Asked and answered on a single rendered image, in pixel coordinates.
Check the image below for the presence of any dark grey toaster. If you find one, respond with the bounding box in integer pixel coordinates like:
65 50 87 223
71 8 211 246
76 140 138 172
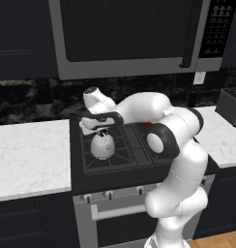
215 86 236 128

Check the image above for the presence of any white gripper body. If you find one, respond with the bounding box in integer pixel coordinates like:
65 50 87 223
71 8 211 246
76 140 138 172
79 117 109 137

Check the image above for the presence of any grey oven door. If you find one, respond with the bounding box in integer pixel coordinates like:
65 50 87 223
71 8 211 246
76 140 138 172
73 173 217 248

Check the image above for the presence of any black microwave door handle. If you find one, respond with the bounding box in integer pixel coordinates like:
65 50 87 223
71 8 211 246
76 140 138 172
179 0 204 69

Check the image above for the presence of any grey microwave oven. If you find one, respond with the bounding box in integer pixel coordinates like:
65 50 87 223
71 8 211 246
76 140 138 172
47 0 236 81

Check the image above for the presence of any black stove hob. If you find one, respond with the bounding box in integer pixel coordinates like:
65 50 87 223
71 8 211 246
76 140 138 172
69 113 221 197

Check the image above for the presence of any white wall socket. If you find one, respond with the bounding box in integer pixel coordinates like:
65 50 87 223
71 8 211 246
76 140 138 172
192 71 207 86

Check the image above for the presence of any silver oven door handle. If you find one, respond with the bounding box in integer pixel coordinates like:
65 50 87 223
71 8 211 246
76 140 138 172
90 203 151 223

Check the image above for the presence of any dark base cupboard run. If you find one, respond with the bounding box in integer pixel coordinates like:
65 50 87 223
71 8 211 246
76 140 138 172
0 191 81 248

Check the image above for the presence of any dark wall cupboard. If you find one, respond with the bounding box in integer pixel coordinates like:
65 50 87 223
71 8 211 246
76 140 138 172
221 0 236 69
0 0 60 80

